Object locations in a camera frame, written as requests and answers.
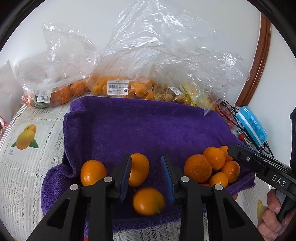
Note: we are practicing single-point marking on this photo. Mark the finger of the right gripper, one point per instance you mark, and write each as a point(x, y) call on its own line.
point(255, 161)

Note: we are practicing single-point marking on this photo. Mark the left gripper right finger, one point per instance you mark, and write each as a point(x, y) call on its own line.
point(226, 219)

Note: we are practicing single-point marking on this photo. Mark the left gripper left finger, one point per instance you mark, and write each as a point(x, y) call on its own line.
point(66, 219)

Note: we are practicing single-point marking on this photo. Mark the large orange tangerine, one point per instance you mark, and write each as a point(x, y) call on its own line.
point(198, 168)

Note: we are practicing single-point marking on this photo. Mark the oval orange kumquat fruit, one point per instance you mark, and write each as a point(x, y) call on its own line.
point(139, 170)

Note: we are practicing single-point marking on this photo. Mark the small red apple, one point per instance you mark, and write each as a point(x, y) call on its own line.
point(205, 184)

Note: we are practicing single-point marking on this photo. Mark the bag of red fruits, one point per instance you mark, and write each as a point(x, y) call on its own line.
point(224, 111)

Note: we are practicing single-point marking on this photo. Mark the right human hand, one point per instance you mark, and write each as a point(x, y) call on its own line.
point(269, 227)

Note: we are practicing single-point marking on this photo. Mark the small red fruit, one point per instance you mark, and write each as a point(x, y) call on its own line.
point(241, 137)

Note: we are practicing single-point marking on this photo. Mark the blue tissue pack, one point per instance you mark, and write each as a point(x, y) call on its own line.
point(252, 125)

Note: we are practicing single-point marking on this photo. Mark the purple towel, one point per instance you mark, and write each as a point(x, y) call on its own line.
point(106, 129)

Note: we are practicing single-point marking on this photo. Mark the fruit print tablecloth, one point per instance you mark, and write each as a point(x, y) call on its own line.
point(23, 172)

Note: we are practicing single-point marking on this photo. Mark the clear bag of tangerines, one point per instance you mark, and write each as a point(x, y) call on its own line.
point(60, 73)

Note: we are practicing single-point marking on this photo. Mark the clear bag of kumquats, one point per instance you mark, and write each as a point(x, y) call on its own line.
point(159, 51)

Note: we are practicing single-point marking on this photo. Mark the white plastic bag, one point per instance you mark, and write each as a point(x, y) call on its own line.
point(11, 92)

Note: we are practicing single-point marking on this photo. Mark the brown wooden door frame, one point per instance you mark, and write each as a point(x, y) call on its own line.
point(258, 64)

